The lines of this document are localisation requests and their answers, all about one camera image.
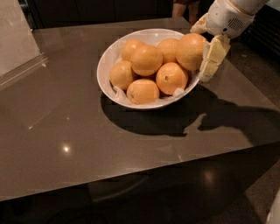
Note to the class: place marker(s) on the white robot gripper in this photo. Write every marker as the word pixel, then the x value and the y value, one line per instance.
pixel 227 19

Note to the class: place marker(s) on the large orange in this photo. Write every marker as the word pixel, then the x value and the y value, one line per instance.
pixel 190 50

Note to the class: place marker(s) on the white robot forearm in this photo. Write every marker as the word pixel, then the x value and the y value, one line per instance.
pixel 249 7

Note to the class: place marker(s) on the white ceramic bowl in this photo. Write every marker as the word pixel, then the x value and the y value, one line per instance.
pixel 113 55

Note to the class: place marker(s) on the orange back middle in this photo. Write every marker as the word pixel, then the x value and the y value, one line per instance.
pixel 168 48

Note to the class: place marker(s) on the standing person's legs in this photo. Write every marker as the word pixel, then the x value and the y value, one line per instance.
pixel 179 7

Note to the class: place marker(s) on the orange front right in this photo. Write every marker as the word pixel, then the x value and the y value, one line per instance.
pixel 171 76

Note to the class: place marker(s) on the orange centre top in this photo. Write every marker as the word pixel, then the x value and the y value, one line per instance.
pixel 146 60

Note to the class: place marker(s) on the orange back left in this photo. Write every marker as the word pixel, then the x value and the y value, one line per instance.
pixel 129 48

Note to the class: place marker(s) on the orange front bottom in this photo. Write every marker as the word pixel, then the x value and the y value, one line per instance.
pixel 143 91

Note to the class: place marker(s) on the clear acrylic sign stand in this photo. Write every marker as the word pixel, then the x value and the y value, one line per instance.
pixel 19 52

